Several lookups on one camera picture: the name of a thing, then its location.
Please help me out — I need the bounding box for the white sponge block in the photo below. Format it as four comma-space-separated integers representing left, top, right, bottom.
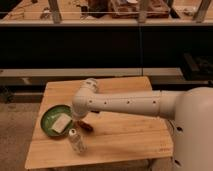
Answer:
52, 113, 72, 133

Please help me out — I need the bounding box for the wooden folding table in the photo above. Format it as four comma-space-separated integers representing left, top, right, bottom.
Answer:
25, 77, 173, 170

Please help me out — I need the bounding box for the small clear plastic bottle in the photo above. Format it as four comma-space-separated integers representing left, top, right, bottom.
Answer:
68, 128, 86, 154

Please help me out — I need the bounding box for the green round plate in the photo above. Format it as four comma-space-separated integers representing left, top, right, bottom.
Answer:
40, 105, 73, 137

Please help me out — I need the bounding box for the brown sausage-shaped item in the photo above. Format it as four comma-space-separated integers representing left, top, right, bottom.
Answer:
77, 121, 93, 132

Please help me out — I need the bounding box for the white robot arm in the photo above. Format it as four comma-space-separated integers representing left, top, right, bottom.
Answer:
72, 79, 213, 171

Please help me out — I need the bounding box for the brown tray on shelf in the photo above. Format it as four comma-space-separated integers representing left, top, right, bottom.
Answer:
108, 0, 170, 18

